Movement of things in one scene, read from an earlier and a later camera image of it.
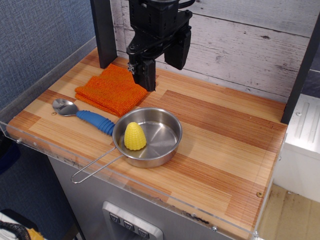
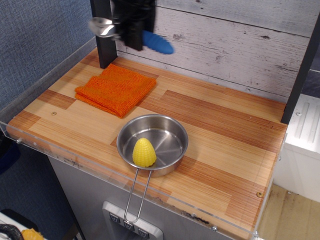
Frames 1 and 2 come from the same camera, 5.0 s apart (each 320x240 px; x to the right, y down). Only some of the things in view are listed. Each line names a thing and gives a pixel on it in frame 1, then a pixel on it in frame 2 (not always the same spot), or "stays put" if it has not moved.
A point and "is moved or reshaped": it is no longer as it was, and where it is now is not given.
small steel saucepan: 147,137 is moved or reshaped
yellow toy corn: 134,137 → 144,153
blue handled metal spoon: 65,107 → 107,27
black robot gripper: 155,24 → 131,18
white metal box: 298,167 stays put
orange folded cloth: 114,91 stays put
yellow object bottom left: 34,235 stays put
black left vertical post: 104,26 stays put
